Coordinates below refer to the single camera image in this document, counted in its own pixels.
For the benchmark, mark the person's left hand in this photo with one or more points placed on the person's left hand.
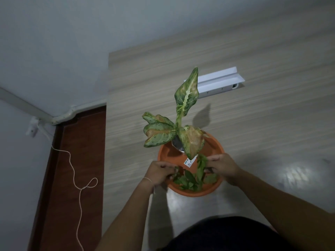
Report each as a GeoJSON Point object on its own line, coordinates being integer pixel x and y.
{"type": "Point", "coordinates": [157, 173]}

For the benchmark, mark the person's right hand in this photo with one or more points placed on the person's right hand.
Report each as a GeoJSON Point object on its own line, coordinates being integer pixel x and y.
{"type": "Point", "coordinates": [227, 168]}

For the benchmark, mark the person's left fingers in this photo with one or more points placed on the person's left fingers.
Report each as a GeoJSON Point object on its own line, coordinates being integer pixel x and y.
{"type": "Point", "coordinates": [170, 171]}

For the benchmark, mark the person's right fingers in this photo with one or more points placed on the person's right fingers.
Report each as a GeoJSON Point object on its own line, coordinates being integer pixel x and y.
{"type": "Point", "coordinates": [214, 162]}

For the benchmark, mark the small green leafy plant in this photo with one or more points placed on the small green leafy plant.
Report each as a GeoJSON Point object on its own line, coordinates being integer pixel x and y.
{"type": "Point", "coordinates": [189, 180]}

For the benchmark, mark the person's left forearm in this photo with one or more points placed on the person's left forearm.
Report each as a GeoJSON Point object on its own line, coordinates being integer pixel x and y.
{"type": "Point", "coordinates": [125, 222]}

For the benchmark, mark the person's right forearm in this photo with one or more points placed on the person's right forearm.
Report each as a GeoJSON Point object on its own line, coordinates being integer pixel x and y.
{"type": "Point", "coordinates": [285, 206]}

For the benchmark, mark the orange plastic plant pot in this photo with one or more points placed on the orange plastic plant pot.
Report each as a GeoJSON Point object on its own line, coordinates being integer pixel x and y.
{"type": "Point", "coordinates": [169, 154]}

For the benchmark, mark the white paper plant tag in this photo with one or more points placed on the white paper plant tag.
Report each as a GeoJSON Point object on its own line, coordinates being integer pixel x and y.
{"type": "Point", "coordinates": [189, 162]}

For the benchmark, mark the grey inner nursery pot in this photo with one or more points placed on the grey inner nursery pot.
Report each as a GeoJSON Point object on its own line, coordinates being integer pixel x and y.
{"type": "Point", "coordinates": [178, 144]}

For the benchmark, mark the person's dark clothing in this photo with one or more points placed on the person's dark clothing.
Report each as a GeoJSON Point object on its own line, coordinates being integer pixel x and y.
{"type": "Point", "coordinates": [225, 235]}

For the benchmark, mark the tall variegated leaf plant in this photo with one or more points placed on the tall variegated leaf plant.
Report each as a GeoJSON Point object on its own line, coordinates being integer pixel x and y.
{"type": "Point", "coordinates": [185, 94]}

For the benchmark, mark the white wall conduit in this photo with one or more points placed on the white wall conduit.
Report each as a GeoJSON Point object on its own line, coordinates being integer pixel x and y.
{"type": "Point", "coordinates": [64, 116]}

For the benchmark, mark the white wall plug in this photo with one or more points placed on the white wall plug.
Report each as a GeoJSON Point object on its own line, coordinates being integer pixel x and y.
{"type": "Point", "coordinates": [33, 127]}

